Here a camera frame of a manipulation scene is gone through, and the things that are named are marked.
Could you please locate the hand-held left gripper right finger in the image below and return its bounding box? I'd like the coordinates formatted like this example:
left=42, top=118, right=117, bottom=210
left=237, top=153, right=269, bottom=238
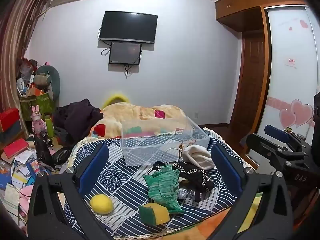
left=211, top=144, right=294, bottom=240

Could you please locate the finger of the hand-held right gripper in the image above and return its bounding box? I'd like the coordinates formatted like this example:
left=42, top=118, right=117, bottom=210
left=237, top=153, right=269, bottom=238
left=264, top=124, right=305, bottom=145
left=246, top=133, right=312, bottom=174

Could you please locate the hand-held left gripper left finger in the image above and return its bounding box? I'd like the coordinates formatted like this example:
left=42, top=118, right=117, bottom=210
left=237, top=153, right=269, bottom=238
left=27, top=144, right=113, bottom=240

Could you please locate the white knit hat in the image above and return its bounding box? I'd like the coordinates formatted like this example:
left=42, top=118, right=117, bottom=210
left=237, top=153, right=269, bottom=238
left=182, top=145, right=216, bottom=169

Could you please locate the black patterned garment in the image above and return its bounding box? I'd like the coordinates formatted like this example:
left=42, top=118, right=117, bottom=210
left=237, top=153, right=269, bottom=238
left=151, top=160, right=215, bottom=202

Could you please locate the blue patterned mat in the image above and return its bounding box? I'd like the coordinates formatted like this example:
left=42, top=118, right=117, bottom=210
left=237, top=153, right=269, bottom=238
left=62, top=127, right=253, bottom=238

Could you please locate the yellow felt ball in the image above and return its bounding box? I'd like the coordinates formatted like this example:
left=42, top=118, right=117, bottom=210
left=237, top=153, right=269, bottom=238
left=90, top=194, right=114, bottom=215

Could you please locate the black plastic bag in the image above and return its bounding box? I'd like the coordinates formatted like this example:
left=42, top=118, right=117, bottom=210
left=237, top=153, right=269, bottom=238
left=34, top=135, right=73, bottom=171

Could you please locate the shiny silver wrapper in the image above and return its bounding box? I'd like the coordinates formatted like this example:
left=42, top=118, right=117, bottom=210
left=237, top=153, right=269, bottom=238
left=176, top=189, right=198, bottom=202

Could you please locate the dark clothes pile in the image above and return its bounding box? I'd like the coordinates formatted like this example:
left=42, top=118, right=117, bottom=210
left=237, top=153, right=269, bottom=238
left=53, top=98, right=104, bottom=146

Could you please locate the black flashlight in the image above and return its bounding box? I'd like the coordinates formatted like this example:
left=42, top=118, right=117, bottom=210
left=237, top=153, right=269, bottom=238
left=39, top=130, right=54, bottom=148

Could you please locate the brown wooden door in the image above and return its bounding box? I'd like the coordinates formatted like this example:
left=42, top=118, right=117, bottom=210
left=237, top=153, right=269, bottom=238
left=229, top=30, right=266, bottom=131

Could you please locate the green bottle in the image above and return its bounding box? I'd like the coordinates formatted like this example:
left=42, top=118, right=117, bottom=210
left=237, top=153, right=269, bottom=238
left=44, top=115, right=56, bottom=138

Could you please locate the colourful bed sheet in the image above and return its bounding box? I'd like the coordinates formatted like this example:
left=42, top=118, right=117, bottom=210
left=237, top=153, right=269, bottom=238
left=56, top=192, right=263, bottom=240

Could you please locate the wooden wardrobe with heart stickers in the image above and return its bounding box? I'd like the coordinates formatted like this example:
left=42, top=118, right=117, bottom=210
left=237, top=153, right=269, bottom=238
left=215, top=0, right=320, bottom=157

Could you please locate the green knit glove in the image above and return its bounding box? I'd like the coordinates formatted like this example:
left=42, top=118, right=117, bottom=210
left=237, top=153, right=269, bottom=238
left=143, top=164, right=185, bottom=215

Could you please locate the yellow patchwork blanket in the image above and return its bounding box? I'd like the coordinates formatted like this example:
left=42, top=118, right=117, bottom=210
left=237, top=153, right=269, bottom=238
left=89, top=104, right=198, bottom=139

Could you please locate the clear plastic storage box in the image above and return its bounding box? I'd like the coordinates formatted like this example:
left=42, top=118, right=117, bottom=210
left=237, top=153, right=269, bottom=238
left=120, top=116, right=210, bottom=167

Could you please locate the yellow fuzzy hat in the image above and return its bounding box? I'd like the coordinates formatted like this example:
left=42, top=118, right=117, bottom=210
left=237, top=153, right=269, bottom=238
left=103, top=92, right=131, bottom=108

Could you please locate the pink rabbit figure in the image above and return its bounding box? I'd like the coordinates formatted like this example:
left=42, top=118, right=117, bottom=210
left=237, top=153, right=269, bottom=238
left=30, top=105, right=48, bottom=134

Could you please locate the pile of books and papers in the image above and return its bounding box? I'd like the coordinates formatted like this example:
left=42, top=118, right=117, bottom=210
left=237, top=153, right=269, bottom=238
left=0, top=147, right=53, bottom=220

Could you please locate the pink cloth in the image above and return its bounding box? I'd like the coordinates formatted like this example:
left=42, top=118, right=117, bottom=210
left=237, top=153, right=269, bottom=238
left=19, top=184, right=38, bottom=217

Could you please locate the yellow and green sponge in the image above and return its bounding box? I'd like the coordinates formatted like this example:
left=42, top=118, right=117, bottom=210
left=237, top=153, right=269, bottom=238
left=139, top=202, right=171, bottom=226

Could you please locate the red book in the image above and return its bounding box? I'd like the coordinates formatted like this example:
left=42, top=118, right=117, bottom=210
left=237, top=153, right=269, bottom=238
left=2, top=138, right=30, bottom=159

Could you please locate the green bin with toys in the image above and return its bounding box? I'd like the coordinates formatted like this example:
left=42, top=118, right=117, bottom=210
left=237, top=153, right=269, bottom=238
left=20, top=92, right=57, bottom=123

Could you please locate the red box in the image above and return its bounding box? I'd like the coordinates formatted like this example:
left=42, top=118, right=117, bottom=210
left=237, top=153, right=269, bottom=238
left=0, top=108, right=21, bottom=132

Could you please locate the grey green plush toy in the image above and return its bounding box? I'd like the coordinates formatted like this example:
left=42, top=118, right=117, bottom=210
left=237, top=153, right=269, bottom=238
left=33, top=65, right=61, bottom=101

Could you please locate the striped brown curtain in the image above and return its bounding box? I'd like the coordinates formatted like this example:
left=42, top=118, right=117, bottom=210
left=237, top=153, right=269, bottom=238
left=0, top=0, right=52, bottom=114

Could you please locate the thin orange cord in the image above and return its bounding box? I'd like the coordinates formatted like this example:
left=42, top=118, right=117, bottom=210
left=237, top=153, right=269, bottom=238
left=161, top=141, right=198, bottom=164

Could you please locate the small black wall monitor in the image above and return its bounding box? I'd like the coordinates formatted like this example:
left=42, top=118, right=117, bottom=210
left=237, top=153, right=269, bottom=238
left=108, top=42, right=143, bottom=66

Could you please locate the large black wall television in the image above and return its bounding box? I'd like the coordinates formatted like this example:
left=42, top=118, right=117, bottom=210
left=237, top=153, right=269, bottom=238
left=98, top=11, right=158, bottom=44

